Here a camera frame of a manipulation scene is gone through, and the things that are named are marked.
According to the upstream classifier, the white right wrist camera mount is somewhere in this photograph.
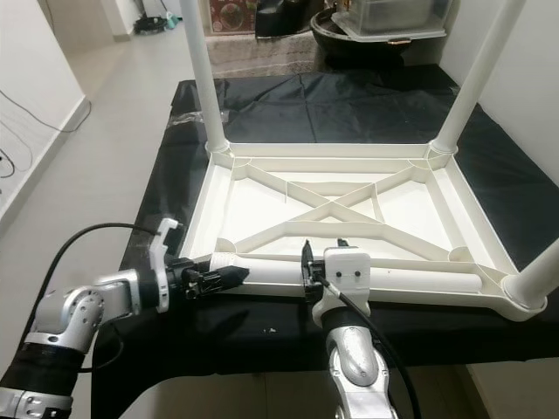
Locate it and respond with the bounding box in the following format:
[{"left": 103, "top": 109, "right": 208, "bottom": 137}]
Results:
[{"left": 314, "top": 247, "right": 368, "bottom": 319}]

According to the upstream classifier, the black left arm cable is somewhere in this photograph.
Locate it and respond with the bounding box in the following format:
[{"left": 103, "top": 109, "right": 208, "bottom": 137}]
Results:
[{"left": 44, "top": 223, "right": 162, "bottom": 298}]

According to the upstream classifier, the black tablecloth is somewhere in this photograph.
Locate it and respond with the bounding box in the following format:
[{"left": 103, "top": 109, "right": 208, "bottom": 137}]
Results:
[{"left": 92, "top": 65, "right": 559, "bottom": 419}]

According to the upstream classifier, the dark wall cable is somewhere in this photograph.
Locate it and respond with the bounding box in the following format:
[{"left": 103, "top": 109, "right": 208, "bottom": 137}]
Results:
[{"left": 0, "top": 148, "right": 18, "bottom": 175}]

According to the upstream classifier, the clear plastic bag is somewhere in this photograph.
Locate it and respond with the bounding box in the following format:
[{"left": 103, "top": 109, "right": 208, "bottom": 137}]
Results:
[{"left": 170, "top": 112, "right": 210, "bottom": 130}]

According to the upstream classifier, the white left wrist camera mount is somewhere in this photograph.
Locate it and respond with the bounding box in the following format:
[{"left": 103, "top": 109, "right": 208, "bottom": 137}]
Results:
[{"left": 153, "top": 218, "right": 184, "bottom": 311}]

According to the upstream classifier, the black plastic bag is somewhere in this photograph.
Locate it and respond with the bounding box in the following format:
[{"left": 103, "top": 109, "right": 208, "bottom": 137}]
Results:
[{"left": 253, "top": 0, "right": 311, "bottom": 38}]

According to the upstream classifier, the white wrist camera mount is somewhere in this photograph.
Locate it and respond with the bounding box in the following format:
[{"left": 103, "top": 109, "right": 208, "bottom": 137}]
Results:
[
  {"left": 153, "top": 218, "right": 184, "bottom": 311},
  {"left": 314, "top": 247, "right": 368, "bottom": 319}
]

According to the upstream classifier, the thin grey wall cable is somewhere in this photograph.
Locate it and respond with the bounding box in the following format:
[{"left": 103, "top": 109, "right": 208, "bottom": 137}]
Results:
[{"left": 0, "top": 87, "right": 93, "bottom": 149}]

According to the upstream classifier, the black basin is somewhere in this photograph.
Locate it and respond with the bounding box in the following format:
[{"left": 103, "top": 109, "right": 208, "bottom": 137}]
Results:
[{"left": 310, "top": 9, "right": 455, "bottom": 71}]

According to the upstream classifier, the white plastic table top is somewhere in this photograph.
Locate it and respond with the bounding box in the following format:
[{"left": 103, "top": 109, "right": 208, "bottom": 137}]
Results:
[{"left": 179, "top": 140, "right": 551, "bottom": 322}]

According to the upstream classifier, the clear plastic storage box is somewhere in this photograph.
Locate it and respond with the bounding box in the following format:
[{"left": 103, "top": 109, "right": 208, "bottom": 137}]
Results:
[{"left": 332, "top": 0, "right": 459, "bottom": 43}]

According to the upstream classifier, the stone ledge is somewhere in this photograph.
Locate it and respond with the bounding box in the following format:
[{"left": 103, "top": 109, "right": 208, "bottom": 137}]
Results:
[{"left": 201, "top": 31, "right": 324, "bottom": 79}]

